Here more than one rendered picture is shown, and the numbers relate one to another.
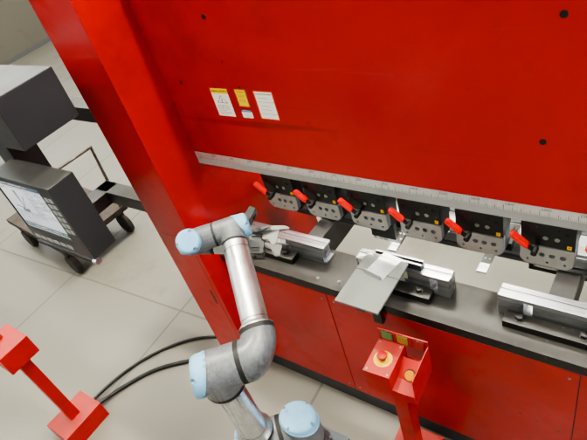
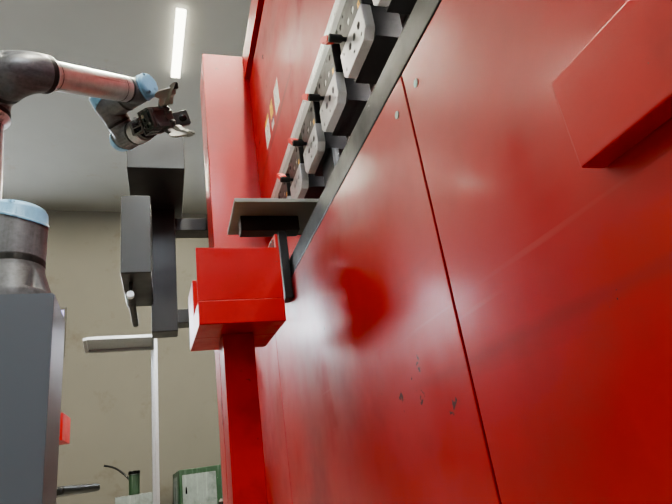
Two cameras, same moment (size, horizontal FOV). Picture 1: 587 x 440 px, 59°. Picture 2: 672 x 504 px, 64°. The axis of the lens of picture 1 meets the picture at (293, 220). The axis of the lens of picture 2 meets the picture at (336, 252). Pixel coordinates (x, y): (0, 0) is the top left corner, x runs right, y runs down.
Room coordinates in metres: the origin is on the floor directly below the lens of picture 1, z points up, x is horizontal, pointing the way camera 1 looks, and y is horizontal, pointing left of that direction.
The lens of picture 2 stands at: (0.32, -0.85, 0.39)
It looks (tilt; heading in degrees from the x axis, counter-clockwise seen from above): 22 degrees up; 26
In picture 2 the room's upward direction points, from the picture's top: 9 degrees counter-clockwise
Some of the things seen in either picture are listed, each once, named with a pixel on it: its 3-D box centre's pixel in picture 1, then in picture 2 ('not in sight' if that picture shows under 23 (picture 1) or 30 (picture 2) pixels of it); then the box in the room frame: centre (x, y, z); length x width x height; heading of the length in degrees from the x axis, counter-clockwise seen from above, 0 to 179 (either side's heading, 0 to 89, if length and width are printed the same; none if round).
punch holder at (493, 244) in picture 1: (483, 224); (367, 31); (1.20, -0.57, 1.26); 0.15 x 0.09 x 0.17; 45
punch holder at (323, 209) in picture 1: (326, 195); (307, 175); (1.63, -0.15, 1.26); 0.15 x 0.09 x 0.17; 45
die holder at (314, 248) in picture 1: (283, 240); not in sight; (1.86, 0.07, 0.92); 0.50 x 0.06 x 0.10; 45
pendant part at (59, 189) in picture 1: (52, 207); (138, 253); (1.93, 0.93, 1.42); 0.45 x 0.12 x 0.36; 45
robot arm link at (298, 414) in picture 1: (300, 425); (14, 234); (0.93, 0.19, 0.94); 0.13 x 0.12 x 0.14; 90
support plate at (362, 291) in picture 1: (371, 282); (283, 217); (1.37, -0.21, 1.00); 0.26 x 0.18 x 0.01; 135
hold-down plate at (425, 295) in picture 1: (396, 286); not in sight; (1.40, -0.30, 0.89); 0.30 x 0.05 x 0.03; 45
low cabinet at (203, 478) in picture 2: not in sight; (233, 488); (7.81, 5.27, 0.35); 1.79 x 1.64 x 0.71; 138
